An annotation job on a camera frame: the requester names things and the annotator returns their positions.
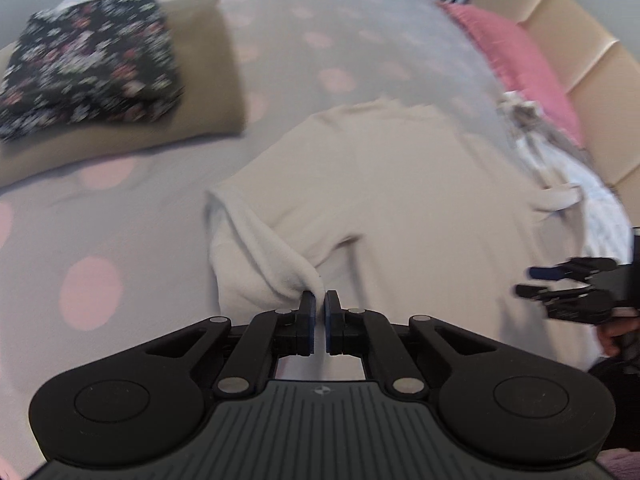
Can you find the beige padded headboard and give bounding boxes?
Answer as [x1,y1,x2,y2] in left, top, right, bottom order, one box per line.
[472,0,639,223]

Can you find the crumpled white grey clothes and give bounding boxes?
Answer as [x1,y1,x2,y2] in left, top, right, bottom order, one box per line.
[497,91,634,263]

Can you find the folded black floral garment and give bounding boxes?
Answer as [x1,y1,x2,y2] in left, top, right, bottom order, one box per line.
[1,0,183,142]

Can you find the right hand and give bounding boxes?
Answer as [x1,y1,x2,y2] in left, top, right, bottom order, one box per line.
[597,318,639,356]

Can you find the cream white sweater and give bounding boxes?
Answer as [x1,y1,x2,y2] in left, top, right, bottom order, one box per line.
[209,100,599,369]

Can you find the folded tan brown garment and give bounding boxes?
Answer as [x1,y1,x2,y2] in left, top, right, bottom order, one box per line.
[0,0,248,188]

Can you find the grey pink-dotted bed sheet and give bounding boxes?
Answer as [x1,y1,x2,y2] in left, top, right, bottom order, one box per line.
[1,0,506,479]

